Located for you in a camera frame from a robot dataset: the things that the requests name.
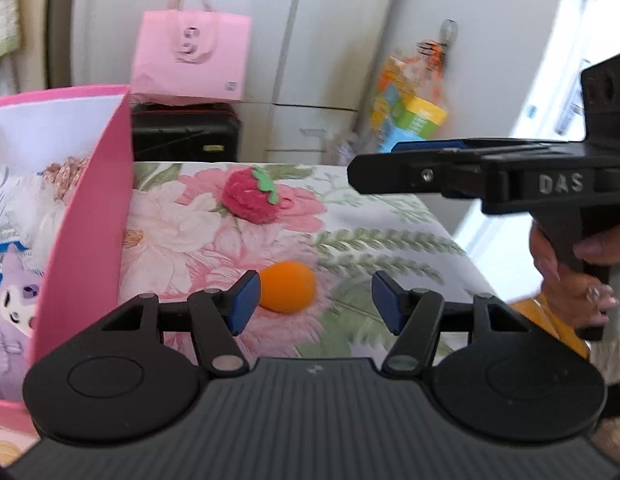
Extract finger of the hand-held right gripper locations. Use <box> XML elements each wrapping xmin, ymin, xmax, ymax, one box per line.
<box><xmin>347</xmin><ymin>152</ymin><xmax>485</xmax><ymax>197</ymax></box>
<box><xmin>390</xmin><ymin>140</ymin><xmax>469</xmax><ymax>154</ymax></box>

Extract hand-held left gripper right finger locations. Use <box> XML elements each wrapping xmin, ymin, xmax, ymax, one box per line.
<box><xmin>371</xmin><ymin>270</ymin><xmax>533</xmax><ymax>378</ymax></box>

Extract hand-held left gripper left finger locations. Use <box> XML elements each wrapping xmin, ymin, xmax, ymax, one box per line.
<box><xmin>92</xmin><ymin>270</ymin><xmax>261</xmax><ymax>378</ymax></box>

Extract orange ball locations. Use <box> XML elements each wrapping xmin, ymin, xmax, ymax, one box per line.
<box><xmin>258</xmin><ymin>261</ymin><xmax>317</xmax><ymax>315</ymax></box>

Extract red strawberry plush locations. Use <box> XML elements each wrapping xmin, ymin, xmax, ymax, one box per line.
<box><xmin>221</xmin><ymin>165</ymin><xmax>281</xmax><ymax>223</ymax></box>

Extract pink box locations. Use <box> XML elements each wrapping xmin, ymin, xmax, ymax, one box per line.
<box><xmin>0</xmin><ymin>85</ymin><xmax>136</xmax><ymax>436</ymax></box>

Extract purple plush toy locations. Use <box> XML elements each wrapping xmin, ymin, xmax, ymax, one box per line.
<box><xmin>0</xmin><ymin>242</ymin><xmax>46</xmax><ymax>403</ymax></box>

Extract person's right hand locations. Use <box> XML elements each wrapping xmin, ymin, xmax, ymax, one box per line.
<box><xmin>528</xmin><ymin>220</ymin><xmax>620</xmax><ymax>328</ymax></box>

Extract colourful gift bag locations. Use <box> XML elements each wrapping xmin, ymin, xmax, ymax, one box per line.
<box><xmin>370</xmin><ymin>35</ymin><xmax>449</xmax><ymax>153</ymax></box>

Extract floral bed sheet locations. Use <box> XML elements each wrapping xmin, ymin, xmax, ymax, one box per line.
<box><xmin>117</xmin><ymin>161</ymin><xmax>500</xmax><ymax>361</ymax></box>

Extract white refrigerator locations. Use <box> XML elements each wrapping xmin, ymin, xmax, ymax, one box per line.
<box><xmin>452</xmin><ymin>0</ymin><xmax>620</xmax><ymax>281</ymax></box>

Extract grey wardrobe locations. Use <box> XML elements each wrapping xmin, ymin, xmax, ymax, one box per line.
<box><xmin>45</xmin><ymin>0</ymin><xmax>405</xmax><ymax>166</ymax></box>

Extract black suitcase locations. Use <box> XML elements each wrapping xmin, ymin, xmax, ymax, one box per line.
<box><xmin>131</xmin><ymin>102</ymin><xmax>239</xmax><ymax>163</ymax></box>

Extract pink paper bag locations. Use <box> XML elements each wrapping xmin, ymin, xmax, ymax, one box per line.
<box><xmin>129</xmin><ymin>0</ymin><xmax>253</xmax><ymax>106</ymax></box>

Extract black elastic cords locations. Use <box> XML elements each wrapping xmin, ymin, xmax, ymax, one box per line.
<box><xmin>415</xmin><ymin>37</ymin><xmax>447</xmax><ymax>78</ymax></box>

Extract clear wall hook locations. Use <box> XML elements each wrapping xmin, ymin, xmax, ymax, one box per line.
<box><xmin>438</xmin><ymin>19</ymin><xmax>459</xmax><ymax>50</ymax></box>

